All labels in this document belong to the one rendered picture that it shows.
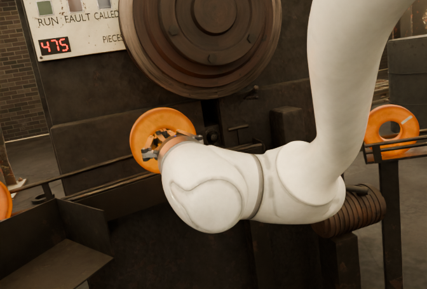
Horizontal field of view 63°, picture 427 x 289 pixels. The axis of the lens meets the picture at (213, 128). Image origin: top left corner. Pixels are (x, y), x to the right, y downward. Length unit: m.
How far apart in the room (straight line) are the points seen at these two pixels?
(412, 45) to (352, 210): 2.54
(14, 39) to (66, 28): 6.14
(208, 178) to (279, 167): 0.12
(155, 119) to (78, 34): 0.42
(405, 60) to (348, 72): 3.26
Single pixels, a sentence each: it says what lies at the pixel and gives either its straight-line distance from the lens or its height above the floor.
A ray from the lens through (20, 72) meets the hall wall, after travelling 7.22.
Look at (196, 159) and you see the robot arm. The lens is 0.47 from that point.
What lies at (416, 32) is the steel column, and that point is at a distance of 5.13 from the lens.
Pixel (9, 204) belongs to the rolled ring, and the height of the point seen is 0.70.
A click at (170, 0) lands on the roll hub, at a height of 1.15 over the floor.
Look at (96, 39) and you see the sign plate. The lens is 1.11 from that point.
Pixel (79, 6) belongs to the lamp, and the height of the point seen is 1.19.
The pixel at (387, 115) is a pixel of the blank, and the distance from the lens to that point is 1.15.
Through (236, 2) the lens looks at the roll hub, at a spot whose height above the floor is 1.13.
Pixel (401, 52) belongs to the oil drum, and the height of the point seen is 0.77.
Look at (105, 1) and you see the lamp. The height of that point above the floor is 1.20.
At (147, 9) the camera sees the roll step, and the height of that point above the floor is 1.14.
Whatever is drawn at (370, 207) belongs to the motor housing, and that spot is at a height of 0.49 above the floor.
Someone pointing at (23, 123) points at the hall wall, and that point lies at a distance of 7.29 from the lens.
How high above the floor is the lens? 1.01
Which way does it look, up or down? 12 degrees down
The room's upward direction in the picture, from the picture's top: 9 degrees counter-clockwise
